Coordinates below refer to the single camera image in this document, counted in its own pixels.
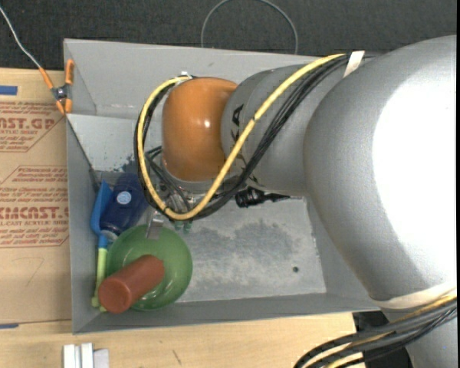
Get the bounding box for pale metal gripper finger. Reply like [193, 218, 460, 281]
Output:
[146, 210, 166, 241]

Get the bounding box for brown cardboard board, red print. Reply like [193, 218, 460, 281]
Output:
[0, 66, 74, 330]

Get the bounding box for red-brown cylinder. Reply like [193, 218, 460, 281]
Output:
[97, 254, 166, 315]

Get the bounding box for green bowl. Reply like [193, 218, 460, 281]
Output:
[106, 223, 194, 313]

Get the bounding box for black cylinder on white bracket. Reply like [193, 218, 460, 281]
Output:
[235, 186, 292, 209]

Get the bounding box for grey metal bin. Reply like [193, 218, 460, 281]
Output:
[63, 38, 386, 335]

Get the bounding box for dark blue bottle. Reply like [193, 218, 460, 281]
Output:
[98, 172, 150, 242]

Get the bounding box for blue and green handled tool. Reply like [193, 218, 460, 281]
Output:
[89, 179, 113, 311]

